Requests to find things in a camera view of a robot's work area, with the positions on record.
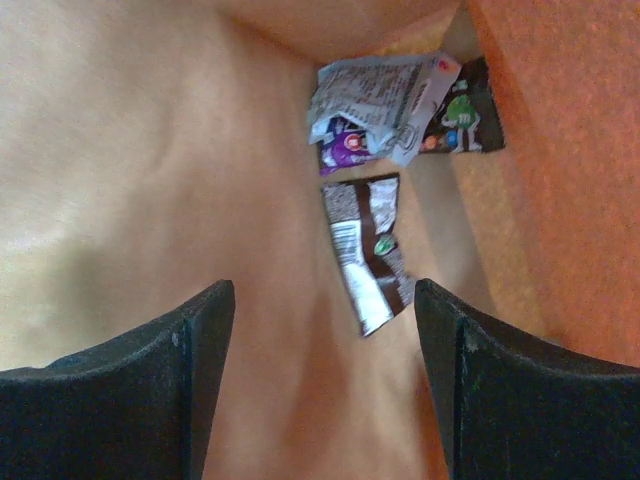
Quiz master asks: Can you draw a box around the red paper bag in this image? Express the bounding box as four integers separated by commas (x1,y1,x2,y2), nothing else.
1,1,639,479

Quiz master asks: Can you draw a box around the purple small candy packet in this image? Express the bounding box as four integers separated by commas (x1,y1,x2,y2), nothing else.
320,117,378,176

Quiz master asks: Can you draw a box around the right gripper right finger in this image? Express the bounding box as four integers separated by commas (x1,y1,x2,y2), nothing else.
414,279,639,479

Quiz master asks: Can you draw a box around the silver wrapper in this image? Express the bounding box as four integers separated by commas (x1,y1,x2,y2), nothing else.
307,51,461,167

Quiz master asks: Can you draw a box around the brown candy packet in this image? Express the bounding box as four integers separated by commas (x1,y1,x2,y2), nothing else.
419,57,506,154

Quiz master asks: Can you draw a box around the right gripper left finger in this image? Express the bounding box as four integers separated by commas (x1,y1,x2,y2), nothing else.
1,280,235,479

